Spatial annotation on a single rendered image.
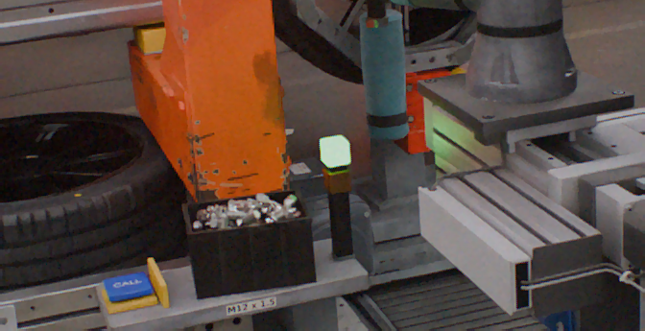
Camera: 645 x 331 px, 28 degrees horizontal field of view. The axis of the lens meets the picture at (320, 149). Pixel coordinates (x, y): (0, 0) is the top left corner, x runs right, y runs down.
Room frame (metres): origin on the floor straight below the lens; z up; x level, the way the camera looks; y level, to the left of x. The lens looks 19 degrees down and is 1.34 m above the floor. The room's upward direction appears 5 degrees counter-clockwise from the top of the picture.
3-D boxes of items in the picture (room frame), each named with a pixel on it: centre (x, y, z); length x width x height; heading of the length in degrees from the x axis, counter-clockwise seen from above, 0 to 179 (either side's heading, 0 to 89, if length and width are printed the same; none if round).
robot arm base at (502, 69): (1.68, -0.28, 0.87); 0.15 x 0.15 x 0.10
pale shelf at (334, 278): (1.93, 0.17, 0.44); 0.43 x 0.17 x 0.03; 106
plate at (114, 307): (1.88, 0.33, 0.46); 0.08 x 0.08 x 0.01; 16
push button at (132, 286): (1.88, 0.33, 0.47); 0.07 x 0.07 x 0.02; 16
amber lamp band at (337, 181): (1.98, -0.02, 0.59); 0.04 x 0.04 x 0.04; 16
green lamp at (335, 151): (1.98, -0.02, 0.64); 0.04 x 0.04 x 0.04; 16
